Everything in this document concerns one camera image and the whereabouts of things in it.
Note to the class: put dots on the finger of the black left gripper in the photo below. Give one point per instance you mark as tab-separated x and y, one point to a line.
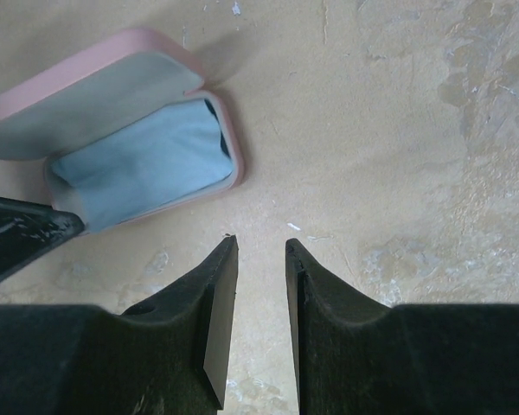
29	230

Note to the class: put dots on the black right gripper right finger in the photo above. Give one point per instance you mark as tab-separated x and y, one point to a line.
353	355

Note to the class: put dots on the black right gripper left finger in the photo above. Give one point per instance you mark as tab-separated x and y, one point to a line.
167	354

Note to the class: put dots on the blue cleaning cloth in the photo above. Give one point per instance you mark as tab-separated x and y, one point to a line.
173	152

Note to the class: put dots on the pink glasses case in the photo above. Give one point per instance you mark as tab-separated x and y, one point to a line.
97	92

